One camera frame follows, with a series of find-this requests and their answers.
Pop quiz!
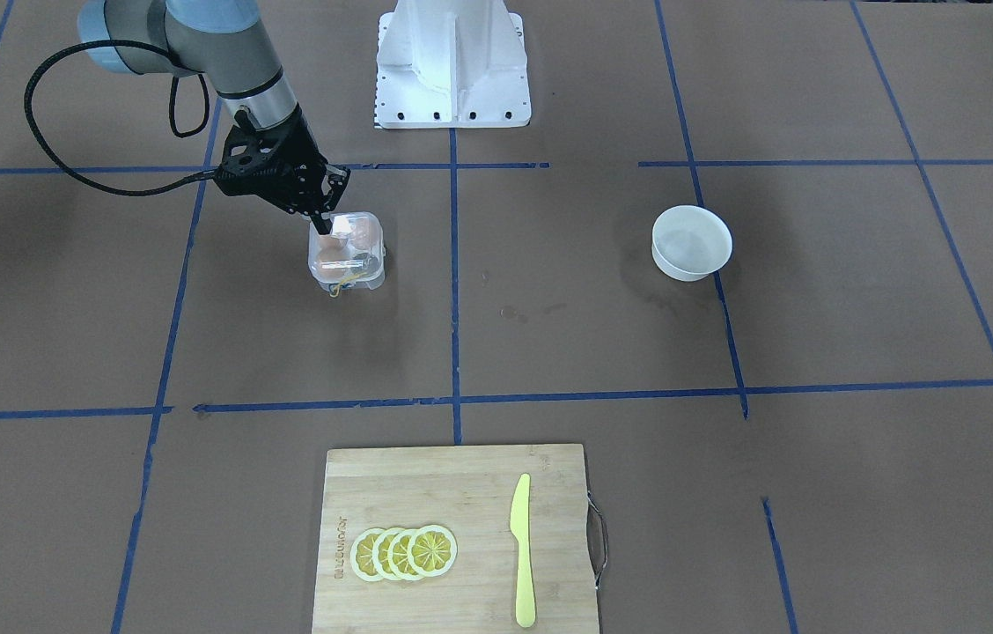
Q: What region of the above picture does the lemon slice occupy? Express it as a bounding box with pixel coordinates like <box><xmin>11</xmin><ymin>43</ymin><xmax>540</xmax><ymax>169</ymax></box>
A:
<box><xmin>371</xmin><ymin>527</ymin><xmax>401</xmax><ymax>581</ymax></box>
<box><xmin>386</xmin><ymin>529</ymin><xmax>420</xmax><ymax>581</ymax></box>
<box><xmin>407</xmin><ymin>523</ymin><xmax>458</xmax><ymax>579</ymax></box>
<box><xmin>350</xmin><ymin>528</ymin><xmax>385</xmax><ymax>583</ymax></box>

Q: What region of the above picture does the yellow plastic knife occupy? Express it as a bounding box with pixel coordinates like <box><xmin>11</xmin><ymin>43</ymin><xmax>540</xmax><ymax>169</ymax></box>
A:
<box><xmin>509</xmin><ymin>473</ymin><xmax>537</xmax><ymax>630</ymax></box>

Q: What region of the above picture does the brown egg rear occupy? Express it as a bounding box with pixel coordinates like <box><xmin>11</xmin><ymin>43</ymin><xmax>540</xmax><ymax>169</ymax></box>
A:
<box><xmin>311</xmin><ymin>234</ymin><xmax>352</xmax><ymax>269</ymax></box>

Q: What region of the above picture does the bamboo cutting board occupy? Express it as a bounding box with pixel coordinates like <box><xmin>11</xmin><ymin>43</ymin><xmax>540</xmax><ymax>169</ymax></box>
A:
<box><xmin>312</xmin><ymin>443</ymin><xmax>601</xmax><ymax>633</ymax></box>

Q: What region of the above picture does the brown egg carried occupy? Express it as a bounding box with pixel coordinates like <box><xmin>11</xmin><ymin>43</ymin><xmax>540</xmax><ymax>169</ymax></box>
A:
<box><xmin>350</xmin><ymin>214</ymin><xmax>383</xmax><ymax>254</ymax></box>

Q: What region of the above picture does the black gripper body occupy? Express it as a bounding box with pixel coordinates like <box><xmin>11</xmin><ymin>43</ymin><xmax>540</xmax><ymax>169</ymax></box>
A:
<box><xmin>238</xmin><ymin>119</ymin><xmax>341</xmax><ymax>216</ymax></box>

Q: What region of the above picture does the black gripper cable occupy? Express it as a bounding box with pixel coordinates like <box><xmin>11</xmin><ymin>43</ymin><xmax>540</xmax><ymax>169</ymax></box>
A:
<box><xmin>24</xmin><ymin>41</ymin><xmax>224</xmax><ymax>197</ymax></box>

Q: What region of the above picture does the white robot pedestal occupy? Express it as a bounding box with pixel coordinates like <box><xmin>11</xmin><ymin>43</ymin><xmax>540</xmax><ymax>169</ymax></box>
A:
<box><xmin>373</xmin><ymin>1</ymin><xmax>533</xmax><ymax>129</ymax></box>

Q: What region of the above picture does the white bowl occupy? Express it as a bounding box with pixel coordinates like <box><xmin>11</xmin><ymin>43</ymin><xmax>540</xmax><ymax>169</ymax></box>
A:
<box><xmin>651</xmin><ymin>205</ymin><xmax>733</xmax><ymax>282</ymax></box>

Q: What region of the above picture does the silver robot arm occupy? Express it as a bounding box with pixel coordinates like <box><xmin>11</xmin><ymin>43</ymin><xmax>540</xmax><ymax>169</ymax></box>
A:
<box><xmin>77</xmin><ymin>1</ymin><xmax>350</xmax><ymax>234</ymax></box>

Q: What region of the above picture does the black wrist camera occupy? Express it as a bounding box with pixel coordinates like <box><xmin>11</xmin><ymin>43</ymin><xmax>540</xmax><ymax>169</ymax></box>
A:
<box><xmin>214</xmin><ymin>126</ymin><xmax>272</xmax><ymax>196</ymax></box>

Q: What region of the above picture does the clear plastic egg carton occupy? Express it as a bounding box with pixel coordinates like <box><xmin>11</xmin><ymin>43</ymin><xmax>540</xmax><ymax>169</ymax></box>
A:
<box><xmin>307</xmin><ymin>211</ymin><xmax>386</xmax><ymax>298</ymax></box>

